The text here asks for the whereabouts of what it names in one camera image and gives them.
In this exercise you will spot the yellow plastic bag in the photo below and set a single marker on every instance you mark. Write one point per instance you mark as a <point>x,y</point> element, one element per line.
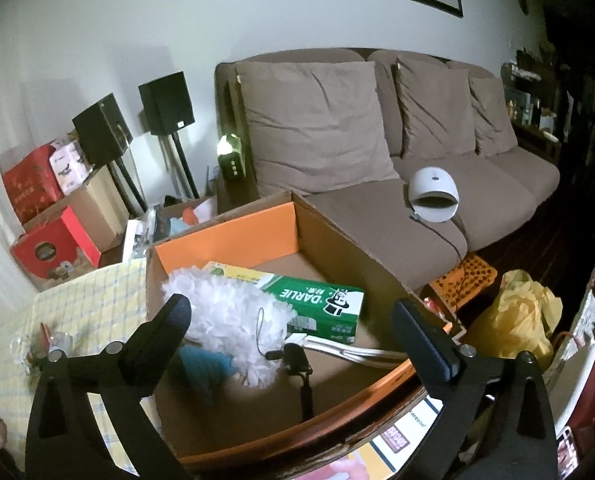
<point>517,320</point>

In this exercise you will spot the orange plastic basket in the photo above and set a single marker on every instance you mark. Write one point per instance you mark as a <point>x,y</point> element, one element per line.
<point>470,275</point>

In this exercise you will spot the small brown cushion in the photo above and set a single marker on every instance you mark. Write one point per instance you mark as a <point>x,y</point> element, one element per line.
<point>492,115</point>

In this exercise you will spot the white feather duster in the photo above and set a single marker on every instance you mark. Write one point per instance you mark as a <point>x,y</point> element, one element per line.
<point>217,300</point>

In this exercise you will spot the yellow checked tablecloth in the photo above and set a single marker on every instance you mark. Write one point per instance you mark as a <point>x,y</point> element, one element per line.
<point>92,300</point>

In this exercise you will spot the white printed carton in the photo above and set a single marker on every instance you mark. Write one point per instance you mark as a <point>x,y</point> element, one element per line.
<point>397,442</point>

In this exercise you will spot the orange-lined cardboard box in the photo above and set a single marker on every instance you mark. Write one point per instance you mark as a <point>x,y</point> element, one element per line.
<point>327,240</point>

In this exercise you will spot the green toothpaste box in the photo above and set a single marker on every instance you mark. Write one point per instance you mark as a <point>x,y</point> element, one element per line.
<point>317,305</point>

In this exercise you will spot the brown sofa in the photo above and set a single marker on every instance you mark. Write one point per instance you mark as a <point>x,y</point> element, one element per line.
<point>502,185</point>

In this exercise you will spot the black speaker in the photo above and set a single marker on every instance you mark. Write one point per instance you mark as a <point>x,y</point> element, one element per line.
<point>166,102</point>
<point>102,127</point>

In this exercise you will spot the pink and white box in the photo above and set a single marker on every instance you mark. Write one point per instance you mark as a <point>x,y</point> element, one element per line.
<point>72,167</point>

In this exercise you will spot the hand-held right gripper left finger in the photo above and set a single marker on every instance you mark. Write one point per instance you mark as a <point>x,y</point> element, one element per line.
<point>180,310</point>

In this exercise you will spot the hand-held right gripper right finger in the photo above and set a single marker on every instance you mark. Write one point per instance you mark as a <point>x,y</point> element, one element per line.
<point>422,340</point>

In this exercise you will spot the medium brown cushion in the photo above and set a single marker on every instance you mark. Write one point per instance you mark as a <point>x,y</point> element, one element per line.
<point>435,110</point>

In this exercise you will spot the black selfie stick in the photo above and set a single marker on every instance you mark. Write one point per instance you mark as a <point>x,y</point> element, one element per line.
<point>297,360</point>

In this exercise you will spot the large brown cushion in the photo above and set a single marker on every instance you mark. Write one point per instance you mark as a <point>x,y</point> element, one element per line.
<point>317,120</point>

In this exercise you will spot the blue collapsible funnel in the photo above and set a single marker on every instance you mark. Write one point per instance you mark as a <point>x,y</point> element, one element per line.
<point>207,365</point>

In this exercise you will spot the white nail lamp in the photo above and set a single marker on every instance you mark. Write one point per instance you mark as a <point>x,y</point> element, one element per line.
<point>432,185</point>

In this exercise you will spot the red gift box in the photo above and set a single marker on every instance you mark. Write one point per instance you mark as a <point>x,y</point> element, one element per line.
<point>32,190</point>

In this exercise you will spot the dark cluttered shelf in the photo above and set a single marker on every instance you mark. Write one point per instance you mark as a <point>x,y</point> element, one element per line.
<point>552,100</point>

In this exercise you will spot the plain brown cardboard box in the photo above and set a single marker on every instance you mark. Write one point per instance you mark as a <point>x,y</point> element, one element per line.
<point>102,210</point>

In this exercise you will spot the black speaker stand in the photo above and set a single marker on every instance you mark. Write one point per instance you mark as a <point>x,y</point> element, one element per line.
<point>185,165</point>
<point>127,185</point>

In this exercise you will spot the red gift bag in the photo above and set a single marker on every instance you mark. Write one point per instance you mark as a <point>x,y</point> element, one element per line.
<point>57,250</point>

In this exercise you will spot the open box of clutter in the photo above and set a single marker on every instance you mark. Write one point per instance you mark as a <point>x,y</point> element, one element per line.
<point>177,220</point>

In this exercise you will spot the clear plastic packet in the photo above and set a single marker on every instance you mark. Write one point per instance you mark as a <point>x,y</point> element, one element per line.
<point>23,352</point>

